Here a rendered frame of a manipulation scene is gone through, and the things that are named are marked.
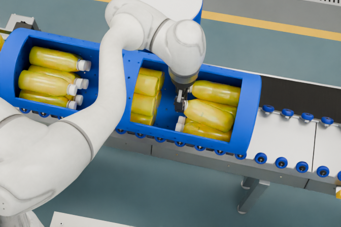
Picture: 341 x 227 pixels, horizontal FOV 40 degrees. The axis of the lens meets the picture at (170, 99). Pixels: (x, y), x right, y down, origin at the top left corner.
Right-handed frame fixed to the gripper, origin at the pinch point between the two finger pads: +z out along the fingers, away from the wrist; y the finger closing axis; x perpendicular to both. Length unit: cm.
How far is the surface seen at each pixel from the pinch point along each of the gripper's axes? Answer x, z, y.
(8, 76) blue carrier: 58, 1, -3
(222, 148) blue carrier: -16.2, 11.8, -8.9
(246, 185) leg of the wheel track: -39, 115, 10
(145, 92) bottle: 12.8, 4.8, 2.6
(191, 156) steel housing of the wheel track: -6.6, 32.7, -7.1
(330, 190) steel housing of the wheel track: -60, 35, -8
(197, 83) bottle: -3.6, 8.1, 11.3
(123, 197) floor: 26, 121, -10
